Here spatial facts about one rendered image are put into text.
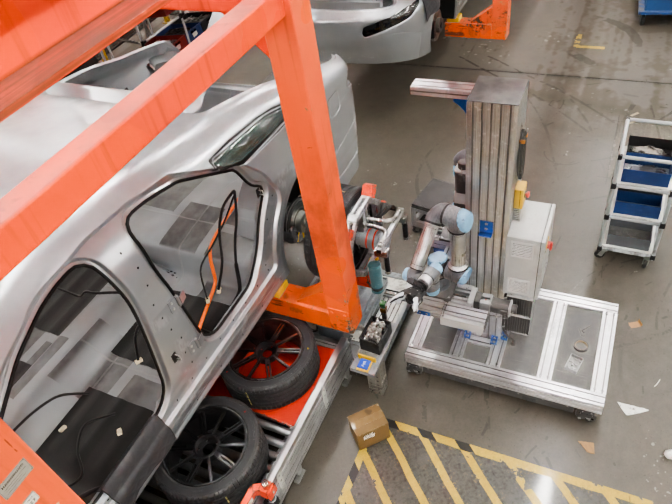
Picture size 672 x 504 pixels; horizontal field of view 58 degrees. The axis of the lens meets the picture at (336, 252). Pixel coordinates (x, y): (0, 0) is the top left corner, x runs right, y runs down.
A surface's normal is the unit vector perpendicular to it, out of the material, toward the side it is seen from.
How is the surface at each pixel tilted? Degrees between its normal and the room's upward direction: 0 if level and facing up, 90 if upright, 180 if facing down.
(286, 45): 90
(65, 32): 90
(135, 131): 90
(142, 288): 80
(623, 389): 0
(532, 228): 0
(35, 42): 90
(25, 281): 32
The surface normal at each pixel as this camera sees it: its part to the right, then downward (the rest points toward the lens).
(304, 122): -0.41, 0.67
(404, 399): -0.14, -0.72
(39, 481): 0.90, 0.19
